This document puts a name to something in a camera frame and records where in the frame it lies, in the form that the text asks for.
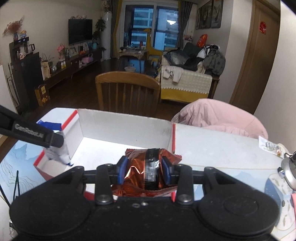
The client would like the dark red foil snack bag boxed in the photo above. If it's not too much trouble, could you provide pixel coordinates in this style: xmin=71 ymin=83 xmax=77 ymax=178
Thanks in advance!
xmin=112 ymin=148 xmax=182 ymax=197

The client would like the blue white wrapper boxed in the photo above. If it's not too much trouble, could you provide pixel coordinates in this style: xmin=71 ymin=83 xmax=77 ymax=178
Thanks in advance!
xmin=37 ymin=120 xmax=73 ymax=166

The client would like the red cardboard box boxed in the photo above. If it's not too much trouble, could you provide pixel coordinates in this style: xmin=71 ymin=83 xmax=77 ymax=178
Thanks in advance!
xmin=33 ymin=108 xmax=178 ymax=202

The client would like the brown cardboard gift box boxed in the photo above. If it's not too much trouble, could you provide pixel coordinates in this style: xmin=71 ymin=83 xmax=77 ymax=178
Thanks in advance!
xmin=35 ymin=84 xmax=50 ymax=107

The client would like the blue mountain table mat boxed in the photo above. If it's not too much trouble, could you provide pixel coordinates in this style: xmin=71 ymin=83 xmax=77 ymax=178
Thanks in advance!
xmin=1 ymin=140 xmax=295 ymax=240

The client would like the dark tv cabinet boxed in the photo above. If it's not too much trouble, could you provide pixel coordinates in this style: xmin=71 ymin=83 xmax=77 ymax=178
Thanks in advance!
xmin=11 ymin=48 xmax=103 ymax=113

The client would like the pink jacket on chair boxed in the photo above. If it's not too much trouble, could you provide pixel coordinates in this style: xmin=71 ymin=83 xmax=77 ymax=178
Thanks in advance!
xmin=171 ymin=98 xmax=268 ymax=139

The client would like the wooden dining chair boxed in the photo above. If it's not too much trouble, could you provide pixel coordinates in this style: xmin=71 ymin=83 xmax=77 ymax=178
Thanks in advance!
xmin=95 ymin=71 xmax=161 ymax=117

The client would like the sofa with white cover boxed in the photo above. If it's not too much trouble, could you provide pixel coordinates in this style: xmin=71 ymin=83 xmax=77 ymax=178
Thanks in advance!
xmin=158 ymin=57 xmax=220 ymax=103

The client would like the white paper packet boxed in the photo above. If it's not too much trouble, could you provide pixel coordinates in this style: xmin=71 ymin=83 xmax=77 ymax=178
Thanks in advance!
xmin=258 ymin=136 xmax=290 ymax=159

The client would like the pink patterned bag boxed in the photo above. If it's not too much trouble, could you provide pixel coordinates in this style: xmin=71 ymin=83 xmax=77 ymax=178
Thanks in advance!
xmin=291 ymin=193 xmax=296 ymax=215

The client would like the black television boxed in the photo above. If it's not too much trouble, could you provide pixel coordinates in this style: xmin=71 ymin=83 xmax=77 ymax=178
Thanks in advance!
xmin=68 ymin=19 xmax=93 ymax=45

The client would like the pile of clothes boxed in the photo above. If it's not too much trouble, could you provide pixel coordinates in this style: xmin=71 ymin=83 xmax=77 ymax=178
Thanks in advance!
xmin=164 ymin=43 xmax=226 ymax=76

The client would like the yellow giraffe toy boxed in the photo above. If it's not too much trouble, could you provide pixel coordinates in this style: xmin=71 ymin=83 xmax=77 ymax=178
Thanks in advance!
xmin=144 ymin=28 xmax=163 ymax=60

